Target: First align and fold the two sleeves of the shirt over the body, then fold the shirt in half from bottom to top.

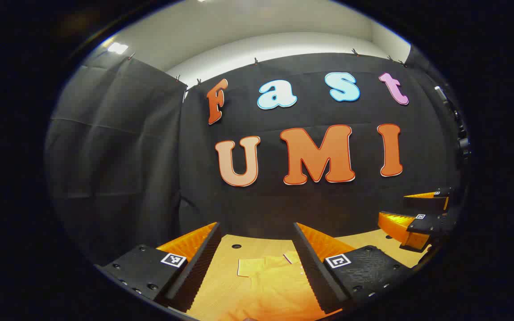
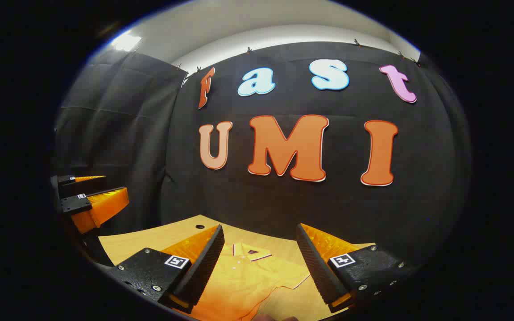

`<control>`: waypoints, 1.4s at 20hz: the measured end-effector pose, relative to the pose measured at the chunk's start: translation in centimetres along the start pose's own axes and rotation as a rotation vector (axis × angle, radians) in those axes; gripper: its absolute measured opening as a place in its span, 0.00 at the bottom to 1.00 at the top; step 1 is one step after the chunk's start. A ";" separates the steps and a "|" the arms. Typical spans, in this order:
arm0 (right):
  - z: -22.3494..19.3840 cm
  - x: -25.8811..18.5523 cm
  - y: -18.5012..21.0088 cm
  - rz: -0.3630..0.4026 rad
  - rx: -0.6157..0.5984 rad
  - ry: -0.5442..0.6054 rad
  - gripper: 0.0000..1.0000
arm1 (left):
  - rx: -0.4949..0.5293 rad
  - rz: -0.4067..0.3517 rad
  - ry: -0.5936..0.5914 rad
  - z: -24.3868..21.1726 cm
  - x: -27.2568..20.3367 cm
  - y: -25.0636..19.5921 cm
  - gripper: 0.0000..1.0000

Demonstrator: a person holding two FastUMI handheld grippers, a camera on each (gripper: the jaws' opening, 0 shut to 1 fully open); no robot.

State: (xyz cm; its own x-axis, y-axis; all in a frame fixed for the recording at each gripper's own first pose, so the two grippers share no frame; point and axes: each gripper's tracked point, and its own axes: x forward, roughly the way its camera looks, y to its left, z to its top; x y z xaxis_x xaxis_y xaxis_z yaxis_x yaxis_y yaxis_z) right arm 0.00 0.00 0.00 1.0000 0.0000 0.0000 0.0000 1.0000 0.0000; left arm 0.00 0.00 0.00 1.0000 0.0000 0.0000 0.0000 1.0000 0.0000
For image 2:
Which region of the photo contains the orange T-shirt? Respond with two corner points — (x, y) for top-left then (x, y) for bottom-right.
(190, 242), (315, 321)

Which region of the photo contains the black backdrop cloth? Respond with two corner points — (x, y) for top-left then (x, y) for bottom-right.
(52, 41), (472, 268)

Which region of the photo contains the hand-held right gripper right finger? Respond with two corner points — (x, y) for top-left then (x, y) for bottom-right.
(296, 223), (411, 313)

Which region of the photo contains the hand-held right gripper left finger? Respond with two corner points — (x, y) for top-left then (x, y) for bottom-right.
(113, 224), (225, 314)

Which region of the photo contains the ceiling light panel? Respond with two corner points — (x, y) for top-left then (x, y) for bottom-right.
(111, 30), (142, 52)

